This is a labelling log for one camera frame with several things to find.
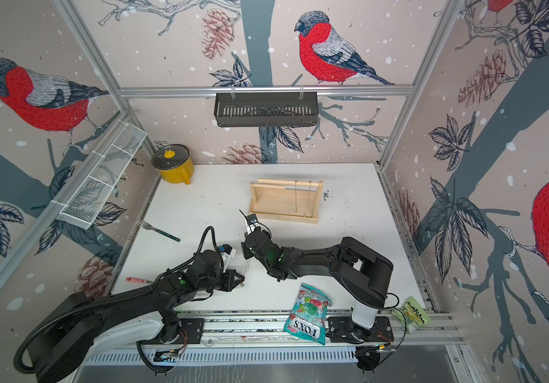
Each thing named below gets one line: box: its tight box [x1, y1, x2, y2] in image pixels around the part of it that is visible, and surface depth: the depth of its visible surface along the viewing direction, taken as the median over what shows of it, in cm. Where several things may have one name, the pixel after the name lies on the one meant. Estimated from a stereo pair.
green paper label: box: [391, 295, 433, 334], surface depth 77 cm
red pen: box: [124, 276, 154, 284], surface depth 86 cm
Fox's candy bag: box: [284, 283, 332, 346], surface depth 76 cm
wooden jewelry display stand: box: [248, 177, 324, 225], surface depth 101 cm
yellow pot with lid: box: [151, 143, 194, 186], surface depth 111 cm
